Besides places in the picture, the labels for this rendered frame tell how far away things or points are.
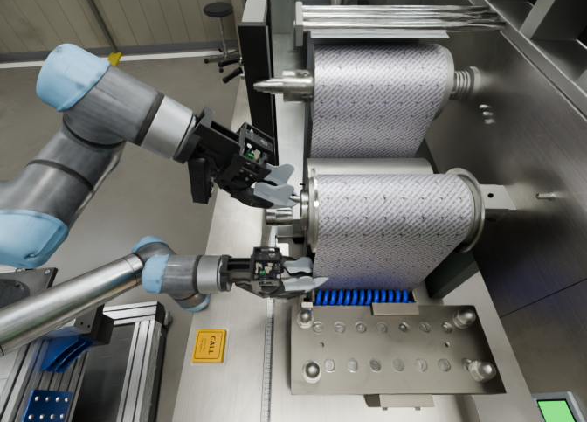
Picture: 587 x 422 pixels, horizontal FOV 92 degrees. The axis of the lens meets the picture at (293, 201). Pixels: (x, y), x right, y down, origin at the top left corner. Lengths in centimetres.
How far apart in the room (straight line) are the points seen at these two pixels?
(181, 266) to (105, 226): 176
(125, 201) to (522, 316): 228
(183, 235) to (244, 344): 136
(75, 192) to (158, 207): 183
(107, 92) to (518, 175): 59
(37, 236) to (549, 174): 64
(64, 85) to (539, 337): 69
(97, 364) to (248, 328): 103
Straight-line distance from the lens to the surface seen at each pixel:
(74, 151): 45
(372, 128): 61
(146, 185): 243
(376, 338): 66
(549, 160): 54
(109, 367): 167
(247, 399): 77
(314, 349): 64
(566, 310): 54
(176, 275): 60
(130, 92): 39
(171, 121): 39
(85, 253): 228
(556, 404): 59
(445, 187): 51
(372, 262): 56
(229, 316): 80
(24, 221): 41
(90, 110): 40
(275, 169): 48
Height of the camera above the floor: 166
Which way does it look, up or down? 54 degrees down
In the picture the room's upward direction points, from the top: straight up
